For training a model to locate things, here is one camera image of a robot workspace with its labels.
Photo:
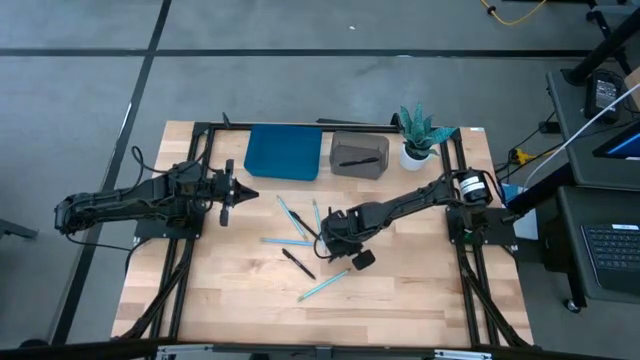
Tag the black power plug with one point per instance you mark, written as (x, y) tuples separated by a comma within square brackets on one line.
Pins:
[(549, 127)]

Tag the teal pencil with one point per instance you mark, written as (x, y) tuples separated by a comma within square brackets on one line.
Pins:
[(290, 215), (317, 215), (324, 285)]

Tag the black aluminium table frame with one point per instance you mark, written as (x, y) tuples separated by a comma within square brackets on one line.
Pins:
[(230, 126)]

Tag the black pen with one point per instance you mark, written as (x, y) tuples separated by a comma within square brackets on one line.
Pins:
[(360, 162), (303, 224), (299, 264)]

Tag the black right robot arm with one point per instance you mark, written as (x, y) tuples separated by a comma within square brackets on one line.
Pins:
[(410, 200)]

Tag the grey felt bin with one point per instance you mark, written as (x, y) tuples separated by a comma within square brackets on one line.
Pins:
[(357, 147)]

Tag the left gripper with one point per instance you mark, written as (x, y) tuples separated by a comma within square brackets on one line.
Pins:
[(222, 192)]

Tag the black desk crossbar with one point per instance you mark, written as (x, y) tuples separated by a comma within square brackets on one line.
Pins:
[(545, 186)]

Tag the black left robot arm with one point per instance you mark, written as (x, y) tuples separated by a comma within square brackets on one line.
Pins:
[(125, 202)]

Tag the black caster wheel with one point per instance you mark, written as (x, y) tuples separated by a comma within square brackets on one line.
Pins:
[(573, 306)]

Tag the person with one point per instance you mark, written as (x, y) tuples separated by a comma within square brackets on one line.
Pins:
[(34, 344)]

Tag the tablet with blue screen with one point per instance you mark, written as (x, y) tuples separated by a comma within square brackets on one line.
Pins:
[(622, 145)]

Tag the black desk leg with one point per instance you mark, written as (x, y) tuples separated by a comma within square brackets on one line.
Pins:
[(605, 47)]

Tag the light blue pencil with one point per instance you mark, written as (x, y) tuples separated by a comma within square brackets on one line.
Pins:
[(285, 241)]

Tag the grey side desk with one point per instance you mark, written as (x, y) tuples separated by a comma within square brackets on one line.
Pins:
[(600, 205), (572, 115)]

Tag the grey chair leg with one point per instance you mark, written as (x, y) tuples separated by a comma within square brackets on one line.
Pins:
[(15, 230)]

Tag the white and blue box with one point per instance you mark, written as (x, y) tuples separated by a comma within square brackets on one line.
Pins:
[(527, 227)]

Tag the green snake plant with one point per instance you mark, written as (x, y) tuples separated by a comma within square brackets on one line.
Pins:
[(420, 135)]

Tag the white plant pot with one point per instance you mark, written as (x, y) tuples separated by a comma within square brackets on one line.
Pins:
[(411, 162)]

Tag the yellow plug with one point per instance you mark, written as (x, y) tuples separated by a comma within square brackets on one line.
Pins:
[(521, 157)]

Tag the blue felt bin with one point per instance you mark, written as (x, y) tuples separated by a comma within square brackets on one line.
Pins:
[(282, 152)]

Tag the dark laptop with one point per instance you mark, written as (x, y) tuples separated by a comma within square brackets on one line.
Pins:
[(615, 250)]

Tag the silver aluminium bar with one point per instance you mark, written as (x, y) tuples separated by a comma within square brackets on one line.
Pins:
[(460, 355)]

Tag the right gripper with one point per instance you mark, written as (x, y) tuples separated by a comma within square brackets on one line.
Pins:
[(342, 232)]

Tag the black power brick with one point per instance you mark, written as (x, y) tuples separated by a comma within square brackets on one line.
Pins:
[(602, 95)]

